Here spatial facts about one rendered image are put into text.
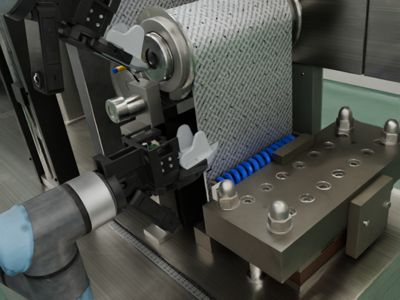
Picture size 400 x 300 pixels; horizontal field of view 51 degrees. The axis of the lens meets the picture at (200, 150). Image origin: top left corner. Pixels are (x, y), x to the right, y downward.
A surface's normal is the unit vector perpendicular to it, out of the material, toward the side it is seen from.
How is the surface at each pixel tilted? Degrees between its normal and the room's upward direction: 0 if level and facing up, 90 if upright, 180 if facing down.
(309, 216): 0
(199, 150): 90
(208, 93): 90
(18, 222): 28
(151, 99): 90
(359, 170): 0
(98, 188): 44
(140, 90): 90
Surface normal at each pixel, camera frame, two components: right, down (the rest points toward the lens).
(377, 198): 0.66, 0.30
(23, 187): -0.11, -0.86
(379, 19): -0.74, 0.40
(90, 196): 0.38, -0.42
